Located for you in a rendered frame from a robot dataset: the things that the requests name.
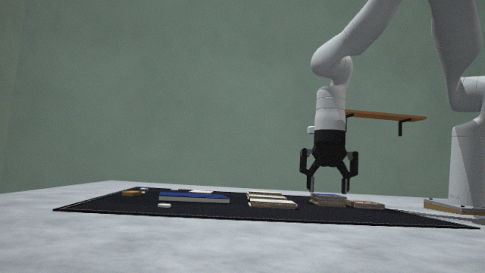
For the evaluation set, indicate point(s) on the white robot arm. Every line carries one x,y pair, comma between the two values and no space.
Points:
457,37

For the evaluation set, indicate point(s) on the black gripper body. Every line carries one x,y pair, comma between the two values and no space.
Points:
330,141

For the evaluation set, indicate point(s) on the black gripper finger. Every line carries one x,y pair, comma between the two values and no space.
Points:
353,157
304,154

